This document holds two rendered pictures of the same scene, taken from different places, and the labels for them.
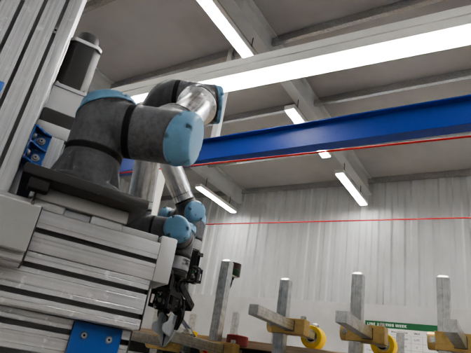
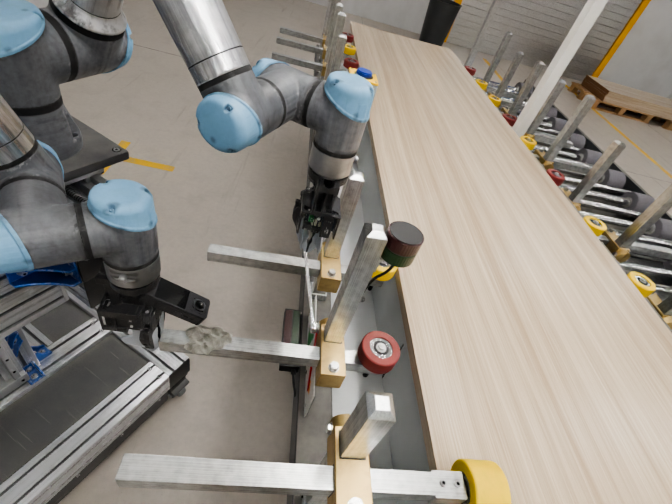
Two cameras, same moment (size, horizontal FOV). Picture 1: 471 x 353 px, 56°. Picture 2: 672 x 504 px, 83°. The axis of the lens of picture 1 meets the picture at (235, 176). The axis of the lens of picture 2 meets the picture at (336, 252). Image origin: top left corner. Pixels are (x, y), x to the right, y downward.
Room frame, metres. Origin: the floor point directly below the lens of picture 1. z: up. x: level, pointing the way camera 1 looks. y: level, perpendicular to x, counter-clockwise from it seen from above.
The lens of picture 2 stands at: (1.31, -0.32, 1.52)
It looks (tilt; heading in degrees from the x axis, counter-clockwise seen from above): 42 degrees down; 43
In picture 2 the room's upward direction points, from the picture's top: 19 degrees clockwise
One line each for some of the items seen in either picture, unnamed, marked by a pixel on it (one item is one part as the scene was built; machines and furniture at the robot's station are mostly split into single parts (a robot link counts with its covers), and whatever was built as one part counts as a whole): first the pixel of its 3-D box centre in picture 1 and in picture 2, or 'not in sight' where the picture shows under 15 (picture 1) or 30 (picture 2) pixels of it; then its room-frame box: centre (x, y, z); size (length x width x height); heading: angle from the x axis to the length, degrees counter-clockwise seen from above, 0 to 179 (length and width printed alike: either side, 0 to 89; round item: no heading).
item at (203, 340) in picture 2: (186, 330); (207, 336); (1.47, 0.07, 0.87); 0.09 x 0.07 x 0.02; 147
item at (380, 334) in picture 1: (363, 334); not in sight; (1.41, -0.47, 0.95); 0.13 x 0.06 x 0.05; 57
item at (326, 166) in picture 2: (191, 246); (333, 159); (1.70, 0.12, 1.20); 0.08 x 0.08 x 0.05
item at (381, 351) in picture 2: (235, 350); (373, 361); (1.75, -0.11, 0.85); 0.08 x 0.08 x 0.11
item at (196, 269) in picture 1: (188, 267); (321, 199); (1.69, 0.12, 1.12); 0.09 x 0.08 x 0.12; 57
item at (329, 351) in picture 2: (219, 349); (331, 351); (1.68, -0.05, 0.85); 0.13 x 0.06 x 0.05; 57
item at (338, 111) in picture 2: (194, 227); (341, 114); (1.70, 0.13, 1.27); 0.09 x 0.08 x 0.11; 122
